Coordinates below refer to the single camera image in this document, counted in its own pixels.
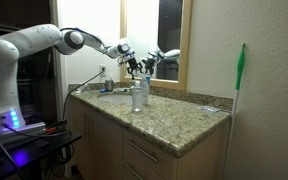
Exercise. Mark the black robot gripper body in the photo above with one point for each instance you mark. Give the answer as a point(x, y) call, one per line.
point(133, 65)

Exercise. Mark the green label pump bottle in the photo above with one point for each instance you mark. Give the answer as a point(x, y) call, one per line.
point(109, 84)

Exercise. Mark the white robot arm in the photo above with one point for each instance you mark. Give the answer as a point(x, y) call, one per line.
point(26, 44)

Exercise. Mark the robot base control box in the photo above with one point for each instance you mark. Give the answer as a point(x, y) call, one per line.
point(14, 128)

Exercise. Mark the white bottle blue cap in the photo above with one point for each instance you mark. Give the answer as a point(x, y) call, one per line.
point(145, 84)

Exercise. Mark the clear plastic bottle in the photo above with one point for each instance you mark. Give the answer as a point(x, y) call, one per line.
point(137, 97)

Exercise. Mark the chrome faucet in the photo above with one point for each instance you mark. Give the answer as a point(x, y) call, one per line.
point(121, 89)

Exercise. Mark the white sink basin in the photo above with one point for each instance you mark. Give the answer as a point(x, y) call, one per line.
point(116, 98)

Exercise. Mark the wood framed mirror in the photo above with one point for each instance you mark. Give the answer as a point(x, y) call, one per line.
point(164, 24)

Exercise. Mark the small clear plastic packet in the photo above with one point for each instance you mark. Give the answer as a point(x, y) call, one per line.
point(210, 109)

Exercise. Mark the wooden vanity cabinet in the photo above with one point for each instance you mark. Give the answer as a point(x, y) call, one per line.
point(188, 142)

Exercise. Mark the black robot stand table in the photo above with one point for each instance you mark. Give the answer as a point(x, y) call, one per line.
point(28, 156)

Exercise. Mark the white wall outlet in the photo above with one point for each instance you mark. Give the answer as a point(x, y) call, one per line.
point(103, 70)

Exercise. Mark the upper drawer metal handle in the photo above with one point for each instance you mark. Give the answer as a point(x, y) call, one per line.
point(144, 152)

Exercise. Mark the drawer metal handle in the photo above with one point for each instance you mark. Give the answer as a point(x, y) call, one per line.
point(144, 152)
point(132, 171)

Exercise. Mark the lower drawer metal handle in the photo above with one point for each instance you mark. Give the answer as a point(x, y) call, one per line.
point(132, 171)

